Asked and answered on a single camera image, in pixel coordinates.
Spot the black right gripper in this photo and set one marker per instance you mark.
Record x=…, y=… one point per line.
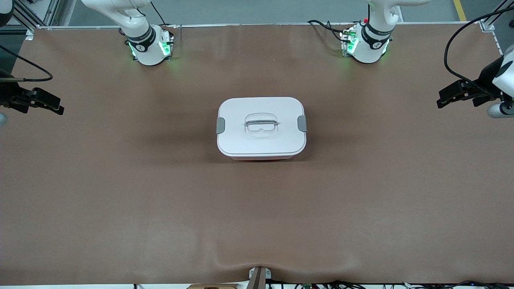
x=8, y=95

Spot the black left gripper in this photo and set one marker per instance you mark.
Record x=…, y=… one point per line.
x=484, y=79

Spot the white box lid grey clips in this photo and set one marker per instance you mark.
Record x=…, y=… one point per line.
x=241, y=140

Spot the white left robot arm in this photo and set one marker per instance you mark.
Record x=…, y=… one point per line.
x=371, y=44

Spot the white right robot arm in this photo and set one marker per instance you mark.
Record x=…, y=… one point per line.
x=144, y=48

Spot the pink plastic storage box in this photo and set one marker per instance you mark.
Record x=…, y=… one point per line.
x=261, y=159

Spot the brown table mat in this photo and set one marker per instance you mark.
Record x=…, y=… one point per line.
x=120, y=200

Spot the brown cardboard piece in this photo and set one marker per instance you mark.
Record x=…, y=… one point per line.
x=213, y=286

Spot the aluminium frame with diagonal struts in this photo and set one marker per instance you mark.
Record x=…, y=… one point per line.
x=24, y=12

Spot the brown camera mount post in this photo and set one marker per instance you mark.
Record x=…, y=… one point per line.
x=259, y=279

